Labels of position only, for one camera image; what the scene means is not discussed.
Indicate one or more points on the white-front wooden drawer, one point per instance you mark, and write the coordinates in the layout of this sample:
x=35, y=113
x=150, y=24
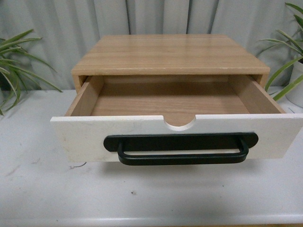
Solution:
x=172, y=105

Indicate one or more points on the black metal drawer handle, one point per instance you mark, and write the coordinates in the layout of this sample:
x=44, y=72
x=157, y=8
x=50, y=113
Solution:
x=181, y=149

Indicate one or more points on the left green spider plant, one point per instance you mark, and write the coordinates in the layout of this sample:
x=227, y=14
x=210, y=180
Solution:
x=13, y=71

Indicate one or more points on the grey-white curtain backdrop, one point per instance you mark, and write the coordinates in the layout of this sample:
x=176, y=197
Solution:
x=70, y=28

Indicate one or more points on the green spider plant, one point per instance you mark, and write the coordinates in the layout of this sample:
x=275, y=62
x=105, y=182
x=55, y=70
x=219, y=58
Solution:
x=285, y=47
x=13, y=71

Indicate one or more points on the wooden drawer cabinet shell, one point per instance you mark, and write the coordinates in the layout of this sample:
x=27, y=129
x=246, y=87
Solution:
x=168, y=55

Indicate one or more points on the right green spider plant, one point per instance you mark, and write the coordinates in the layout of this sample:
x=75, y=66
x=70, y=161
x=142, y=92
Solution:
x=285, y=47

